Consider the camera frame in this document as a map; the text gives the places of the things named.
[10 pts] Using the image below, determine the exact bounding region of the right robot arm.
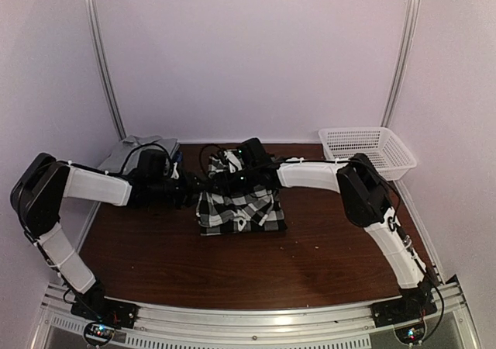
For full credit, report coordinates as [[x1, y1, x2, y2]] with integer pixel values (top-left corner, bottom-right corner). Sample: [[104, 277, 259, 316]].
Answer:
[[208, 153, 436, 320]]

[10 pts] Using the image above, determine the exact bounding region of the white plastic basket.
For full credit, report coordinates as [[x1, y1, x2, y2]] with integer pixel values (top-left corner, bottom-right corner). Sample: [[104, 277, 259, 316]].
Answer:
[[318, 127, 417, 181]]

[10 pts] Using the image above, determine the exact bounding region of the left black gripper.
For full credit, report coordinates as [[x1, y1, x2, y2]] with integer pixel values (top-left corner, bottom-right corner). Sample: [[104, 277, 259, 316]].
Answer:
[[150, 168, 212, 209]]

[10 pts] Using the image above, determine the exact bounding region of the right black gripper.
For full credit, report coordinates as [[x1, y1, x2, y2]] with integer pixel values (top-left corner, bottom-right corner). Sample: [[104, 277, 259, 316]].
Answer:
[[211, 164, 260, 195]]

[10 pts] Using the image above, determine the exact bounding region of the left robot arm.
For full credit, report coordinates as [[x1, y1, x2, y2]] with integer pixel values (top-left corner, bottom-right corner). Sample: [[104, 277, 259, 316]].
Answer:
[[10, 150, 204, 321]]

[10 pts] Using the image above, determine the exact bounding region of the left circuit board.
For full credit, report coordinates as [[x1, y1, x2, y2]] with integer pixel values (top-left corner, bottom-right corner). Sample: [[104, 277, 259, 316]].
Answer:
[[83, 322, 116, 346]]

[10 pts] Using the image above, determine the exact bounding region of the black white checkered shirt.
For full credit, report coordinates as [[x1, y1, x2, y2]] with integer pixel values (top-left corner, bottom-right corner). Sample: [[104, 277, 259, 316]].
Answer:
[[195, 150, 288, 237]]

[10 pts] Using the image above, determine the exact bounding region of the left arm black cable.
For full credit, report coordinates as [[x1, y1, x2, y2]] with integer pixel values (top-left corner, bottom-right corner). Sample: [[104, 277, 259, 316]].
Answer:
[[119, 142, 171, 179]]

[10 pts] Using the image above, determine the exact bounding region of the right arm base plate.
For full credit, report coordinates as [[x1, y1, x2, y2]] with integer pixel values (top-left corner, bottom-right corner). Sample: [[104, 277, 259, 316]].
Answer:
[[371, 295, 438, 327]]

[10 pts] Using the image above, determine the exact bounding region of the folded grey shirt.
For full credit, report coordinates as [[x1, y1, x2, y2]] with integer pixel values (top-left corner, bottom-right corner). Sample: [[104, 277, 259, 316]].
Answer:
[[98, 135, 179, 175]]

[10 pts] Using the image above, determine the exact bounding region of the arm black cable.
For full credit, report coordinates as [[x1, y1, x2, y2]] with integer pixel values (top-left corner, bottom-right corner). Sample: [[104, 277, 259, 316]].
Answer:
[[119, 142, 171, 179], [198, 143, 350, 183]]

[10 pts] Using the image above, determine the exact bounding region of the left aluminium frame post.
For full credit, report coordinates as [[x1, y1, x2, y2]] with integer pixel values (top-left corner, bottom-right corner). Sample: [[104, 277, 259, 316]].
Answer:
[[84, 0, 126, 140]]

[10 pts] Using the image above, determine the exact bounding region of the aluminium frame post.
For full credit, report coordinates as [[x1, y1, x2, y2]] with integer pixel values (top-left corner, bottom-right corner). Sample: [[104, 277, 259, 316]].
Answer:
[[84, 0, 126, 140], [381, 0, 421, 128]]

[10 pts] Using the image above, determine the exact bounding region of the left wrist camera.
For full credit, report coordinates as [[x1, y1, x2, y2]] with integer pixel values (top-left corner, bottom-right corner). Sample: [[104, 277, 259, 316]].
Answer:
[[136, 149, 170, 179]]

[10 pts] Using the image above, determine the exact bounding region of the right aluminium frame post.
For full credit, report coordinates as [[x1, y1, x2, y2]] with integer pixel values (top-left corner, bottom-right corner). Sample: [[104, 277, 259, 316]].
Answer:
[[381, 0, 421, 128]]

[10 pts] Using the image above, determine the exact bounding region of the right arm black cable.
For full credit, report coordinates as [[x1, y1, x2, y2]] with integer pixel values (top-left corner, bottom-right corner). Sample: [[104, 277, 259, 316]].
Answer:
[[198, 143, 350, 183]]

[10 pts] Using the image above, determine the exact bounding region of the folded blue plaid shirt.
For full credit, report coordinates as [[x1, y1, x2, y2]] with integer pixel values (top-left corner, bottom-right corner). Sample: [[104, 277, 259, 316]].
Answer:
[[170, 150, 183, 172]]

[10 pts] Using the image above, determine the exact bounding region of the circuit board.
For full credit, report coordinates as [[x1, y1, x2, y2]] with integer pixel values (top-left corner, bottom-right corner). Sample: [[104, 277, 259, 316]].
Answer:
[[394, 323, 426, 346], [83, 322, 116, 346]]

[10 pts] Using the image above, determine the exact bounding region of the right circuit board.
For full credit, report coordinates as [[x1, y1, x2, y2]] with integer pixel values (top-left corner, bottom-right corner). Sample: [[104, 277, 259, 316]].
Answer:
[[394, 323, 426, 346]]

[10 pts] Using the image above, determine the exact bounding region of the aluminium front rail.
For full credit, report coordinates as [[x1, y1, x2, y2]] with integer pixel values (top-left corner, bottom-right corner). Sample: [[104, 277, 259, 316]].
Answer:
[[27, 282, 483, 348]]

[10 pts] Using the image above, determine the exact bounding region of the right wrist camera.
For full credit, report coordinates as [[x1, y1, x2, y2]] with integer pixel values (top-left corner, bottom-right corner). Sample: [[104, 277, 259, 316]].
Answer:
[[221, 137, 273, 173]]

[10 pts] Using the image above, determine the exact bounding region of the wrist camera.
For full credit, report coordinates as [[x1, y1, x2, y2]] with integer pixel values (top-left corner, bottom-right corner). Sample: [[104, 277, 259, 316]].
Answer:
[[221, 137, 273, 173], [136, 149, 170, 179]]

